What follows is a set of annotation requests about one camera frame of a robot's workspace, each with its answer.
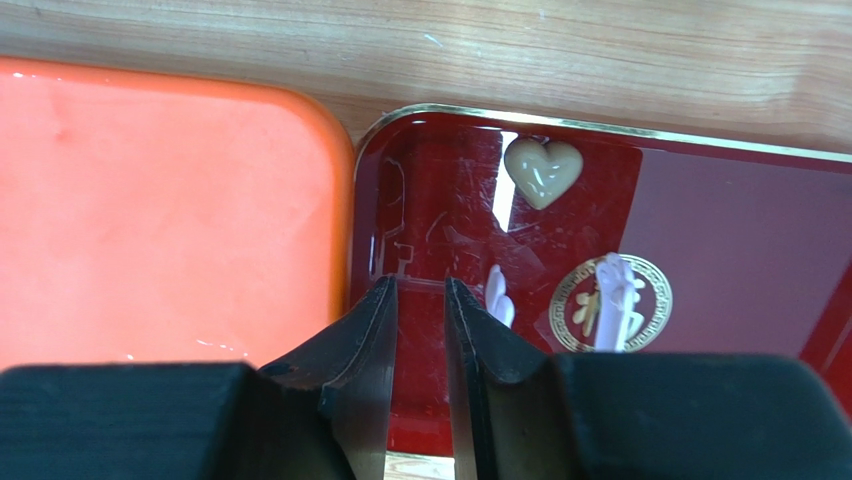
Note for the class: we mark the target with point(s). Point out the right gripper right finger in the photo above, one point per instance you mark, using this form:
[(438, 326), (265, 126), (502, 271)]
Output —
[(519, 413)]

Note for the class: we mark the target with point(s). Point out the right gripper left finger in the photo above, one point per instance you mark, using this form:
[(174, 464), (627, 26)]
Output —
[(320, 411)]

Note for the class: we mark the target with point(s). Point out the pink handled metal tongs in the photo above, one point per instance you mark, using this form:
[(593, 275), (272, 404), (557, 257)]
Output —
[(617, 298)]

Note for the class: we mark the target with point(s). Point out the red lacquer tray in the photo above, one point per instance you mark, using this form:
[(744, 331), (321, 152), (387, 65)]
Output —
[(737, 246)]

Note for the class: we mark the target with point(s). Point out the orange tin lid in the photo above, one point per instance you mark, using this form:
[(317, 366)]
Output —
[(150, 217)]

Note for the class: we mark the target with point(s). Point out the pale heart chocolate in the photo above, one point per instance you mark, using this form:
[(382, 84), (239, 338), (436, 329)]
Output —
[(542, 173)]

